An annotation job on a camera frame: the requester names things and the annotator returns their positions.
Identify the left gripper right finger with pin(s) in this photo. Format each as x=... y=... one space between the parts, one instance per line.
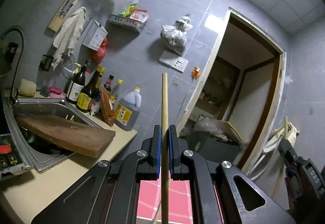
x=220 y=192

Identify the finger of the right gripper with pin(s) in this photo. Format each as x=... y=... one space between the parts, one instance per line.
x=304 y=182

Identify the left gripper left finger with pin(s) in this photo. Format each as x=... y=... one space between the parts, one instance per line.
x=108 y=192

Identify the plain wooden chopstick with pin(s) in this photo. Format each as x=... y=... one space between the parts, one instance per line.
x=281 y=166
x=164 y=152
x=158 y=212

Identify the black cabinet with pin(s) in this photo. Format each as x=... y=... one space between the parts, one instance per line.
x=211 y=148

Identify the white rubber gloves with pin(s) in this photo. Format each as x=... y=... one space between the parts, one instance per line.
x=278 y=135

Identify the wooden cutting board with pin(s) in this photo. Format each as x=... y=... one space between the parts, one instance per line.
x=74 y=136

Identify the large oil jug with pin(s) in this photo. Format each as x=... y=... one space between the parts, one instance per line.
x=128 y=110

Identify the steel sink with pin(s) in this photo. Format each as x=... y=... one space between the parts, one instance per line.
x=39 y=153

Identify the induction cooktop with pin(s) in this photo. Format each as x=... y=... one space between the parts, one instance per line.
x=12 y=163

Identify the dark soy sauce bottle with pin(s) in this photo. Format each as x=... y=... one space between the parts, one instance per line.
x=90 y=92

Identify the dark wine bottle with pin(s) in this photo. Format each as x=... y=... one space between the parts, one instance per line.
x=76 y=85

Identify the sink faucet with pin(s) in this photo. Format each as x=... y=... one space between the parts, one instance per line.
x=11 y=59

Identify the yellow sponge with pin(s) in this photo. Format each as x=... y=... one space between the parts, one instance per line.
x=27 y=88

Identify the red plastic bag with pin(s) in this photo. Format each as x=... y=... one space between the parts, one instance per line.
x=99 y=55

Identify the hanging white towel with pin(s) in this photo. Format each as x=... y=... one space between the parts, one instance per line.
x=67 y=37

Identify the hanging plastic bag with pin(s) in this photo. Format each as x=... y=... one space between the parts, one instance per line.
x=175 y=36

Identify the wooden knife holder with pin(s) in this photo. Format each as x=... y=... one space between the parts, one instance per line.
x=59 y=17

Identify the wooden door frame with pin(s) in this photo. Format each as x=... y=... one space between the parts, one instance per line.
x=247 y=161

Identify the orange wall hook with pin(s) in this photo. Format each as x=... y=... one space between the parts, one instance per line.
x=196 y=73

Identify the wall switch panel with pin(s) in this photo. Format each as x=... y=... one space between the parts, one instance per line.
x=174 y=61

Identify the white metal wall box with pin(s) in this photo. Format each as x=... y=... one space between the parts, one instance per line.
x=95 y=36

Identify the grey wall shelf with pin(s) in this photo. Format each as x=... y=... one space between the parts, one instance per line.
x=126 y=22

